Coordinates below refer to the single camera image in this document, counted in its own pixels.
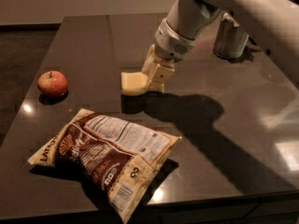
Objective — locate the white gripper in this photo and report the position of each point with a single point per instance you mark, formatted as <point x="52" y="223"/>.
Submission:
<point x="172" y="45"/>

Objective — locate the yellow sponge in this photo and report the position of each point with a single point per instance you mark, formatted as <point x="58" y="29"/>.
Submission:
<point x="133" y="84"/>

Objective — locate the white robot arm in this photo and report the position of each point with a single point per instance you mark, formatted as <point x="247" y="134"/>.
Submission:
<point x="273" y="25"/>

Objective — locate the brown chip bag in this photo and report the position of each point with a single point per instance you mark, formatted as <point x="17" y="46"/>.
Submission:
<point x="120" y="157"/>

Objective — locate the metal napkin bucket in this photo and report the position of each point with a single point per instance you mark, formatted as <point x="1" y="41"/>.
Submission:
<point x="231" y="38"/>

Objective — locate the red apple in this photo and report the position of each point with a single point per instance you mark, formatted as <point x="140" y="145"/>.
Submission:
<point x="52" y="84"/>

